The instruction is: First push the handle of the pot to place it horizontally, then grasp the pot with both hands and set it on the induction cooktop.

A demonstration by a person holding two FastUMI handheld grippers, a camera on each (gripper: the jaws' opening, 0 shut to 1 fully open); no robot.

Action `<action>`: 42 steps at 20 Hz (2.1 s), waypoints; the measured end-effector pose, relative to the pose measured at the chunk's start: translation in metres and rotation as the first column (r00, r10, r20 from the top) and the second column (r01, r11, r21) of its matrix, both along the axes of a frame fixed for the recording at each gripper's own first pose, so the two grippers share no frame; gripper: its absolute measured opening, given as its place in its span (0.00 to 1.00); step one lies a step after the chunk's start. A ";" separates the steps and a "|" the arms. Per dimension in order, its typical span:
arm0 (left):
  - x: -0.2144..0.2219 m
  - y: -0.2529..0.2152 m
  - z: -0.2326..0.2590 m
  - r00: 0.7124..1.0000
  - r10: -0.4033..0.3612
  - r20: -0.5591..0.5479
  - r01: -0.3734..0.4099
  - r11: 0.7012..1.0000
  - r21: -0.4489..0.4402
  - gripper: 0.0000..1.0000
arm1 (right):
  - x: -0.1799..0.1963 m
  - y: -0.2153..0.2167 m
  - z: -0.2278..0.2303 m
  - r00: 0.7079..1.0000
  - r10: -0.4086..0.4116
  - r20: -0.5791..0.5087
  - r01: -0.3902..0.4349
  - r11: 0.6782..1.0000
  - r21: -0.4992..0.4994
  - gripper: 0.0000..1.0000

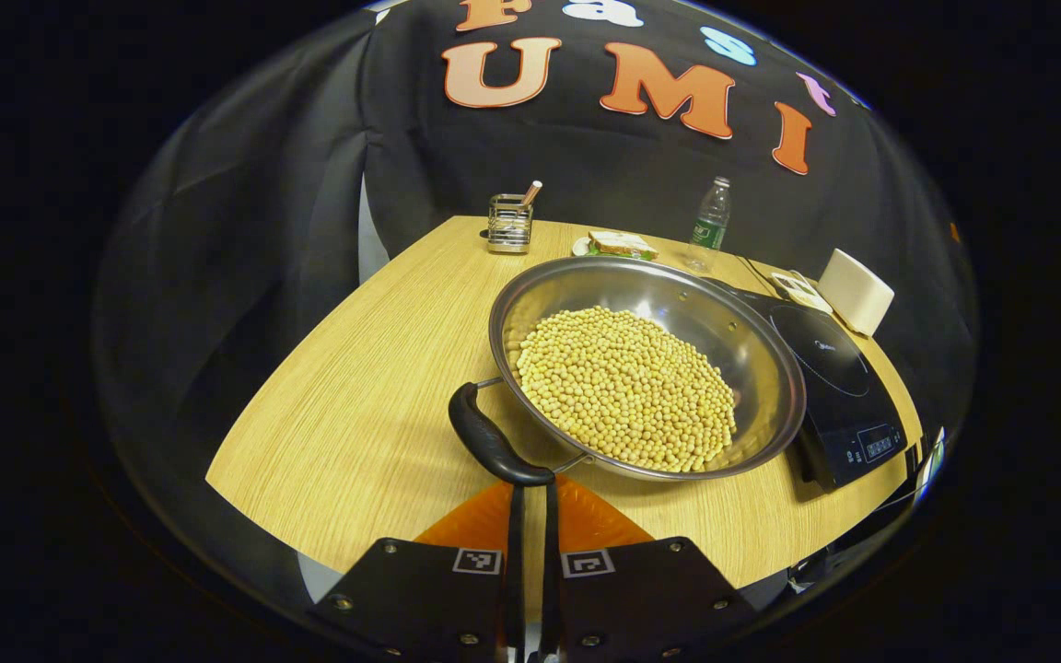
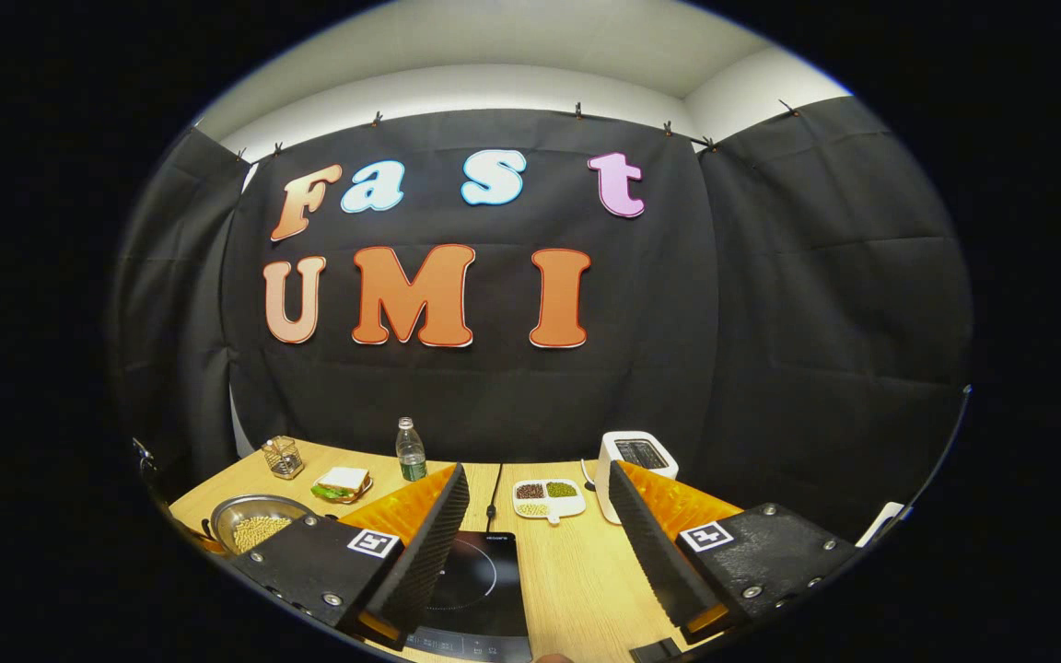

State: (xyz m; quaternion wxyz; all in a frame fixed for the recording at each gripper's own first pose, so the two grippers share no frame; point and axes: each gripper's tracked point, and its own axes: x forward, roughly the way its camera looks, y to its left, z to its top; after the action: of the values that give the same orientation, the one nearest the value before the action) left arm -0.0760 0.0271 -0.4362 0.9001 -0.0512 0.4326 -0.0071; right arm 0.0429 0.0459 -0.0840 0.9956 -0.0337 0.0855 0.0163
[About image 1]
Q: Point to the clear plastic water bottle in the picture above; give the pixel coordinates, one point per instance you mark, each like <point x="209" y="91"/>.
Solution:
<point x="708" y="226"/>

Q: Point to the white box appliance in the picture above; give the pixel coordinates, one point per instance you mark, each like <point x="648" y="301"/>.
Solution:
<point x="855" y="293"/>

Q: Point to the black backdrop cloth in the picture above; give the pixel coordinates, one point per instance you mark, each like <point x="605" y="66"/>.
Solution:
<point x="245" y="230"/>

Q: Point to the small white plate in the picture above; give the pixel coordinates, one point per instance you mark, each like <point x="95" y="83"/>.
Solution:
<point x="579" y="247"/>

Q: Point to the sandwich with lettuce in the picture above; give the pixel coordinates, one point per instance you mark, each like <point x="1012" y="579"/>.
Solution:
<point x="621" y="243"/>

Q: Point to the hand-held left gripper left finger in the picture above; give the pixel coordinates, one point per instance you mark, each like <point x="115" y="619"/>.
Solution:
<point x="515" y="571"/>

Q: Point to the black induction cooktop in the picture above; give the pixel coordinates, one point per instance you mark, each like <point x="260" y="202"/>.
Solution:
<point x="848" y="405"/>

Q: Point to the stainless steel pot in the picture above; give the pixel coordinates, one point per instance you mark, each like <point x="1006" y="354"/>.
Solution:
<point x="659" y="295"/>

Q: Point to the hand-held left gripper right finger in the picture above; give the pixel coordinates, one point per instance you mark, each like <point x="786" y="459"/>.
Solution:
<point x="552" y="571"/>

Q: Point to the brown utensil with pale tip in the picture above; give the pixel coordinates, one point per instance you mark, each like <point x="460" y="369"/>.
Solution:
<point x="530" y="193"/>

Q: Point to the pile of soybeans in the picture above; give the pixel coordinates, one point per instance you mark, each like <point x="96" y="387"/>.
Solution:
<point x="623" y="387"/>

